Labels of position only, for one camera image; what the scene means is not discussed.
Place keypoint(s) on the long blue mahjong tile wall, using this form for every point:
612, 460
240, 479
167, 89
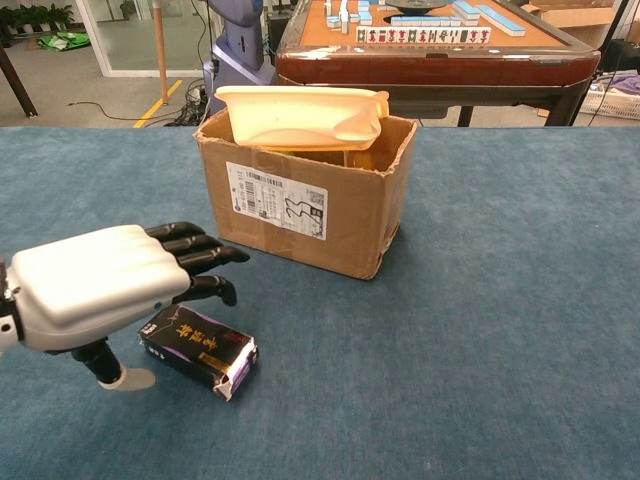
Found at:
502, 21

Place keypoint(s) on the blue carpet table mat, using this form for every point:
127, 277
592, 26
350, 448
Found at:
450, 350

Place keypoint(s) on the black carton with gold print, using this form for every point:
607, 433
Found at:
195, 347

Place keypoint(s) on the white plastic basket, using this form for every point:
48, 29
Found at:
612, 102

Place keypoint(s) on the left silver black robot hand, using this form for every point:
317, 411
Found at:
100, 285

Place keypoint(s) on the white foam tray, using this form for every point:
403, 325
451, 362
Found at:
300, 117

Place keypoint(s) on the potted green plants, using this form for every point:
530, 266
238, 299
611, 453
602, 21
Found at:
35, 17

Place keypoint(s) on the white glass partition frame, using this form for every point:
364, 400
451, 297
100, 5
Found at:
95, 40

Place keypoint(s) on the open cardboard carton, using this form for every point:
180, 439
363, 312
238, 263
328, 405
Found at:
575, 17

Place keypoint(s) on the dark slanted table leg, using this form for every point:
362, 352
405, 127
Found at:
15, 82

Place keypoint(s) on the short blue mahjong tile wall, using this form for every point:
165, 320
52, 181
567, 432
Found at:
425, 21

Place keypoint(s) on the scattered blue mahjong tile cluster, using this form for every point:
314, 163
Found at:
345, 15

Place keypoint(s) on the face-up mahjong tile row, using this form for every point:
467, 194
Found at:
425, 35

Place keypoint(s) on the green bag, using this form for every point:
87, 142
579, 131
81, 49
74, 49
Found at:
62, 41

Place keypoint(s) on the purple cloth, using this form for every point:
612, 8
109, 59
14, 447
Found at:
627, 84

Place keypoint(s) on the stacked blue mahjong tiles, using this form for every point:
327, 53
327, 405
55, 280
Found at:
467, 10

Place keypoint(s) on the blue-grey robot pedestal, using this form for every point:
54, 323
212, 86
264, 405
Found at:
235, 65

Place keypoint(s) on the brown mahjong table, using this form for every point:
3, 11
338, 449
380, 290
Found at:
435, 65

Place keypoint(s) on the brown cardboard shipping box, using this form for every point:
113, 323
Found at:
350, 220

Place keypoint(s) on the white power strip with plugs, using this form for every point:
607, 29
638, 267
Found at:
196, 95

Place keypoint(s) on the wooden pole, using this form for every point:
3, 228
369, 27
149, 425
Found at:
160, 50

